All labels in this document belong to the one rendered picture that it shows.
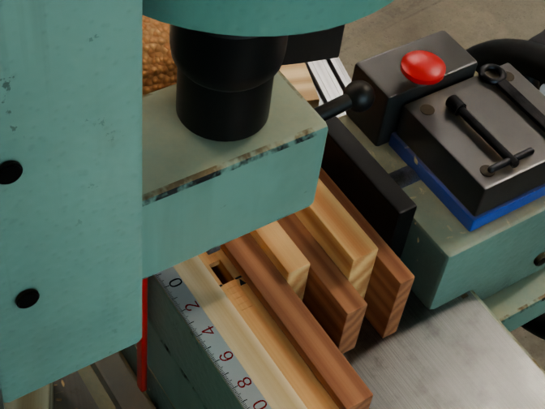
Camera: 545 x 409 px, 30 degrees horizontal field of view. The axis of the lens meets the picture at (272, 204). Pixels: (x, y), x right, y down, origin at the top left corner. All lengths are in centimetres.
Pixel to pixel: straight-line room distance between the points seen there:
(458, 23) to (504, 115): 172
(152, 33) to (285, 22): 42
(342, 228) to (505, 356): 14
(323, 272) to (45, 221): 26
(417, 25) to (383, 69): 168
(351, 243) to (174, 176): 15
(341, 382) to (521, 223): 17
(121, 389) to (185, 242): 21
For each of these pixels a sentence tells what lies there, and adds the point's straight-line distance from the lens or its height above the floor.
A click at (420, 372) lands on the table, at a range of 68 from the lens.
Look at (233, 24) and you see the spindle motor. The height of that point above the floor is 121.
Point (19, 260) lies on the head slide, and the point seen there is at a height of 111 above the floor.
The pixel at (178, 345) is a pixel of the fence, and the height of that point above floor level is 92.
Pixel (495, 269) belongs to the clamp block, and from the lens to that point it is 73.
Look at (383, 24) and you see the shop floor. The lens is 236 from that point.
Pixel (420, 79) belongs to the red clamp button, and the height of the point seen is 102.
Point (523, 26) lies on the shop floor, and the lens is 246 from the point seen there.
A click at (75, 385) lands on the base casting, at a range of 77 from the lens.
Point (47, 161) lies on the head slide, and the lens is 41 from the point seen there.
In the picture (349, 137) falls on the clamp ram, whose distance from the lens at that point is 66.
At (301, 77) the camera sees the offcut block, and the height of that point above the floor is 94.
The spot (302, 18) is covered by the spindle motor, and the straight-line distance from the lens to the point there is 41.
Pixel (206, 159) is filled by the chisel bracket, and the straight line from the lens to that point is 54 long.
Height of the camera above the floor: 146
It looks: 49 degrees down
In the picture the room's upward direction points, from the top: 9 degrees clockwise
